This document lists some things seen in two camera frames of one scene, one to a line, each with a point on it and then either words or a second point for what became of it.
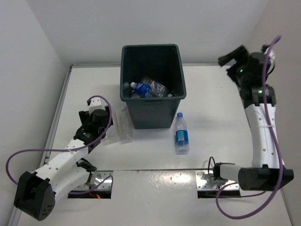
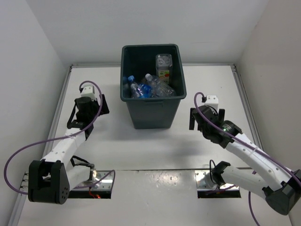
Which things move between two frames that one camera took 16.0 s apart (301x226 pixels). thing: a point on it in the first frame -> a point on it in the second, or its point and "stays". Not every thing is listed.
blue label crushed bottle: (142, 89) stays
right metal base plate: (205, 181) stays
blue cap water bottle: (181, 135) -> (134, 86)
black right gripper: (238, 53) -> (219, 116)
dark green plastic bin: (161, 61) stays
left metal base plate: (95, 179) stays
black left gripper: (84, 116) -> (104, 110)
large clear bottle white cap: (113, 136) -> (160, 89)
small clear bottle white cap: (126, 128) -> (163, 61)
